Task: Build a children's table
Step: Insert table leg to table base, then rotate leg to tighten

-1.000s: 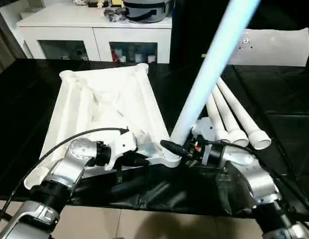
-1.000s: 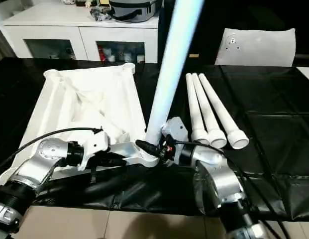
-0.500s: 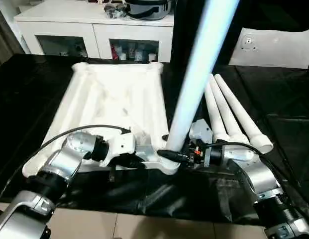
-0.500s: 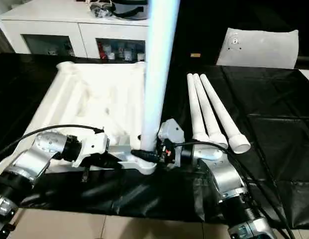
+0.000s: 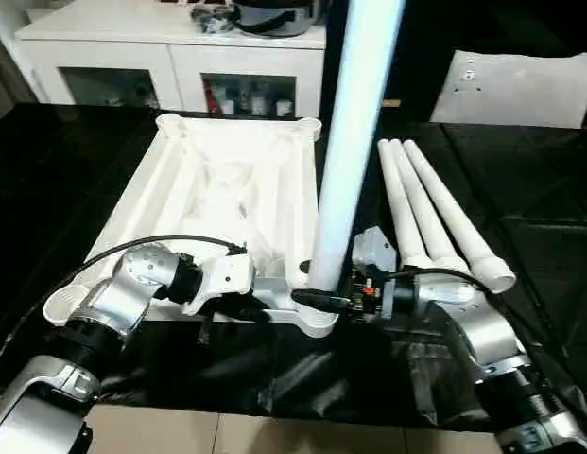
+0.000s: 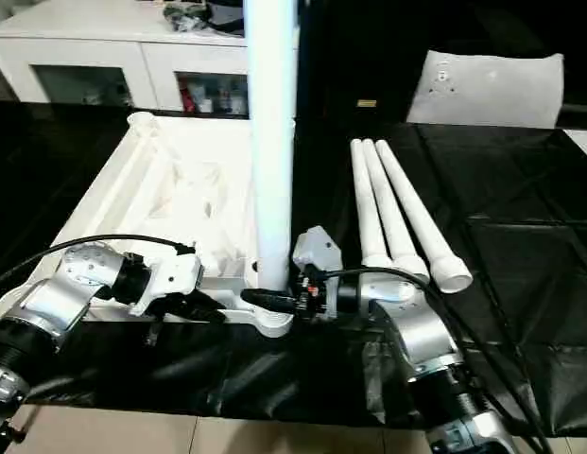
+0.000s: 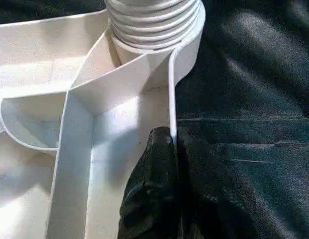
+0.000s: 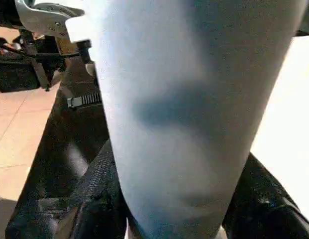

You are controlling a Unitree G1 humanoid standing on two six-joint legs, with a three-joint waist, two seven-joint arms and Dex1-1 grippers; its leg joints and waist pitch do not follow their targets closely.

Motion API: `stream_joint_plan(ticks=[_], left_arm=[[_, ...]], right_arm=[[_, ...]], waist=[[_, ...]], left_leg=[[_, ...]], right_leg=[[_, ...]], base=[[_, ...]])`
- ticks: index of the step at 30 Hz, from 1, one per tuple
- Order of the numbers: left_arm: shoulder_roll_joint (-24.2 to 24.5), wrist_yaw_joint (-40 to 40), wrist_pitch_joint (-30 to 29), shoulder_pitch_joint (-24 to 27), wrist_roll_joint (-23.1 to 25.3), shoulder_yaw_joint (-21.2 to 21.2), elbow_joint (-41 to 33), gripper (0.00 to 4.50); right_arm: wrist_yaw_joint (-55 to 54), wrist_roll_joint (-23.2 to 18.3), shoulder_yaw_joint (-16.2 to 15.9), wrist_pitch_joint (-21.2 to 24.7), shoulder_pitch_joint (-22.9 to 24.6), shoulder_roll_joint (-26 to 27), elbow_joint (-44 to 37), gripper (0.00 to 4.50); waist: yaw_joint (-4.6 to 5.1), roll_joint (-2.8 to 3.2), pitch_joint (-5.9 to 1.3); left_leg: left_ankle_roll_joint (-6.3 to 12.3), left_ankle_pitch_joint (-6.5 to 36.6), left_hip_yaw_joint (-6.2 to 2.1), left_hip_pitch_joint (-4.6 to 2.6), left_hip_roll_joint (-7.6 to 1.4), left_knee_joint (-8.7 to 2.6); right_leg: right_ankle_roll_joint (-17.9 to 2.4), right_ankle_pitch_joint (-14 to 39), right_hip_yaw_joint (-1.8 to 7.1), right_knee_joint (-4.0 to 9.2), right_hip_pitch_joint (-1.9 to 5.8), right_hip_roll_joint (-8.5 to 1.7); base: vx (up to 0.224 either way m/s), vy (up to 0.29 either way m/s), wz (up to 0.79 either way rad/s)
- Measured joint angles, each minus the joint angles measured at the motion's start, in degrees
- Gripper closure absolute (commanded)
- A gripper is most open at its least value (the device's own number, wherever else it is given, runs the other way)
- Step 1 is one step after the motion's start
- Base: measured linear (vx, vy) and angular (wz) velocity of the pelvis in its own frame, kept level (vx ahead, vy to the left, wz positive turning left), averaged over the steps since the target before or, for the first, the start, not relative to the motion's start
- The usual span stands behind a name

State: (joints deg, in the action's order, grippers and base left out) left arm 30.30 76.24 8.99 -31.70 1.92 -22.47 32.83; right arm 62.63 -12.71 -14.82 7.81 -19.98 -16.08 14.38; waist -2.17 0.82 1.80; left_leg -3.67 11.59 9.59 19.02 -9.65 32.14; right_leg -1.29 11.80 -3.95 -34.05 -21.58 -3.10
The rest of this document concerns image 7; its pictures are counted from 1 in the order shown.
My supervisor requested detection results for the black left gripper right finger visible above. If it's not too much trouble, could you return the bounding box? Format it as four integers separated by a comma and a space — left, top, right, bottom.
177, 135, 250, 239

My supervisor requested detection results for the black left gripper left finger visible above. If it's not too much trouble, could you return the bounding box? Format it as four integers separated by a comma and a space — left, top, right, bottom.
117, 125, 182, 239

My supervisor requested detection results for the white plastic table top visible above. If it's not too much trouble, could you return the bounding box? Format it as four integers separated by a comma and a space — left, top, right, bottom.
0, 7, 207, 239

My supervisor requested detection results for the white plastic table leg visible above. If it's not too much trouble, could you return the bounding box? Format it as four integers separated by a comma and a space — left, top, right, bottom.
104, 0, 203, 51

